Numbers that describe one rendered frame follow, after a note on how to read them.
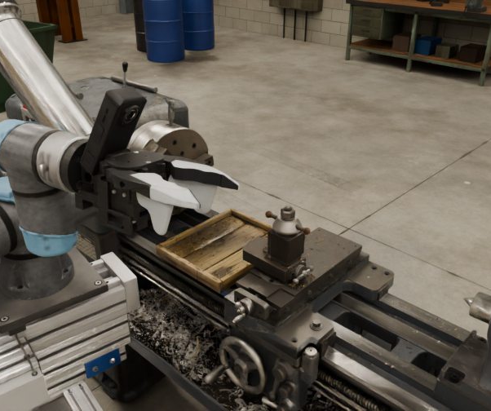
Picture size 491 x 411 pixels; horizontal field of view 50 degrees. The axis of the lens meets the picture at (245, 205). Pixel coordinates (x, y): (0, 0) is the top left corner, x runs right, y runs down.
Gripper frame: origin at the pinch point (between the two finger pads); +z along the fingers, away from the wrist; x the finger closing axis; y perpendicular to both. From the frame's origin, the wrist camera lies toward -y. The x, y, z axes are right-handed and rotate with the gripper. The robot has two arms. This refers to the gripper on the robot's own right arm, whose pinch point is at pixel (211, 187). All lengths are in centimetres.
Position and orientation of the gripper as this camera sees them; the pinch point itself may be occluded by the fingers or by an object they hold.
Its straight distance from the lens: 57.0
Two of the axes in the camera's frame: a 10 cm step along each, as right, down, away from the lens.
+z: 8.5, 2.5, -4.6
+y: -0.7, 9.3, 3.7
